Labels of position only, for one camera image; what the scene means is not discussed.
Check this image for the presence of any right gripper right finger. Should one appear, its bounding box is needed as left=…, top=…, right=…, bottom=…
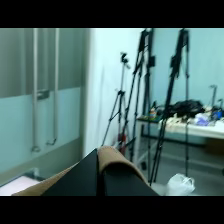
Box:
left=101, top=164, right=160, bottom=197

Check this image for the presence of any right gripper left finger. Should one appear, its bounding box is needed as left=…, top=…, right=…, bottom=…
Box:
left=42, top=148, right=101, bottom=197

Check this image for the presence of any brown garment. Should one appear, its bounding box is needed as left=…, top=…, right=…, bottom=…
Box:
left=12, top=145, right=150, bottom=197

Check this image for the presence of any white plastic bag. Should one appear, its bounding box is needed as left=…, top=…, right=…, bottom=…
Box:
left=165, top=172, right=196, bottom=197

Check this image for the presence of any small black tripod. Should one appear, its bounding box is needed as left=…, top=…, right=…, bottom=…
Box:
left=101, top=51, right=134, bottom=148

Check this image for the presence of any white table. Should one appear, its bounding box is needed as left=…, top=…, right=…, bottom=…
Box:
left=134, top=113, right=224, bottom=168

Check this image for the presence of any black bag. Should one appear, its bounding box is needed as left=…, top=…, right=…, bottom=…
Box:
left=169, top=99, right=206, bottom=118

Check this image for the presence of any tall black tripod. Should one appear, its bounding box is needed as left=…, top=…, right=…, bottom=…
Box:
left=122, top=28, right=157, bottom=163
left=148, top=28, right=192, bottom=187

